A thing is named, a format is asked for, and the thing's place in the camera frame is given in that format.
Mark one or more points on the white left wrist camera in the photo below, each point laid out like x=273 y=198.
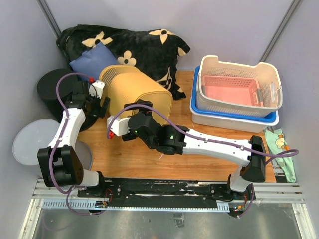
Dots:
x=96 y=88

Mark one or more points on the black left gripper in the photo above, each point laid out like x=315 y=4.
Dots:
x=100 y=111

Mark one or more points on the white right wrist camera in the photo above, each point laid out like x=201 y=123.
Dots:
x=118 y=126

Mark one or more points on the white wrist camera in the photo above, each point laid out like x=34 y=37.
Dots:
x=96 y=88
x=118 y=126

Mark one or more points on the black floral pillow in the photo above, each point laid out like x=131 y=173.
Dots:
x=154 y=52

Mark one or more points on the grey bucket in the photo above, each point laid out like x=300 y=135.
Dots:
x=39 y=134

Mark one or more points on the beige perforated basket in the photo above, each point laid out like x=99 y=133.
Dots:
x=266 y=74

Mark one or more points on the yellow slatted basket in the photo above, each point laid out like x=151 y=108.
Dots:
x=127 y=84

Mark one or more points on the right aluminium frame rail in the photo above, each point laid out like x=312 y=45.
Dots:
x=292 y=9

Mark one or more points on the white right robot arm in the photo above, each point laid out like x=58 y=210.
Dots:
x=171 y=139

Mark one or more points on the black large bucket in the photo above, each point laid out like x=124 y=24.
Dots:
x=62 y=88

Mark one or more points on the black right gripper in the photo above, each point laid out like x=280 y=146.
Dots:
x=130 y=135

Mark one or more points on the aluminium frame rail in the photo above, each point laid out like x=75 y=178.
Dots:
x=292 y=9
x=44 y=6

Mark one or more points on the blue bucket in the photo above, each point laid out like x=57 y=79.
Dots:
x=94 y=61

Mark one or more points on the blue rimmed white tub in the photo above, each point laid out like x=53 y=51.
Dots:
x=228 y=121

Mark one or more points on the pink small tray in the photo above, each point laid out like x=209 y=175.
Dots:
x=236 y=90

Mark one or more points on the black mounting rail plate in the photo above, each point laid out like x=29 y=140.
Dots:
x=160 y=193

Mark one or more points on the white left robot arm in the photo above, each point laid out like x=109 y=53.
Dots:
x=59 y=163

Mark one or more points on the green cloth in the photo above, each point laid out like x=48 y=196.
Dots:
x=276 y=144

